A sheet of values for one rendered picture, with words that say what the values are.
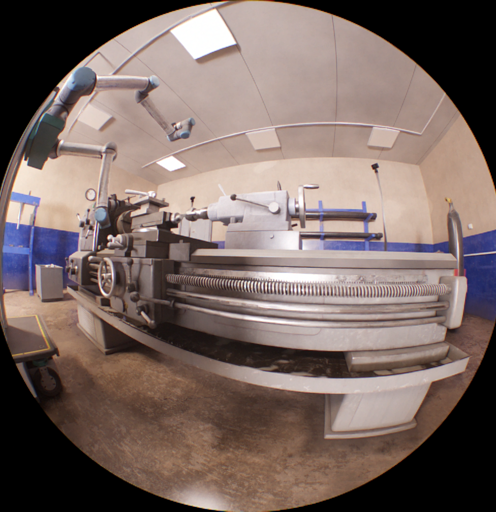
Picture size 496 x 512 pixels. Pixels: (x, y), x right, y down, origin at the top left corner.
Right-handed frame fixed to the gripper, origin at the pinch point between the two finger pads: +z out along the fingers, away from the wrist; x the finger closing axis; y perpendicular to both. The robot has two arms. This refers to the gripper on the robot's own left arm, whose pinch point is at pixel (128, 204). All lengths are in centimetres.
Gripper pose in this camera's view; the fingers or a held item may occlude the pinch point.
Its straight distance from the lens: 169.1
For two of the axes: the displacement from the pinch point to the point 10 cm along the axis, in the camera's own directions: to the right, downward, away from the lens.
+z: 2.3, -2.3, 9.5
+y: 0.7, 9.7, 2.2
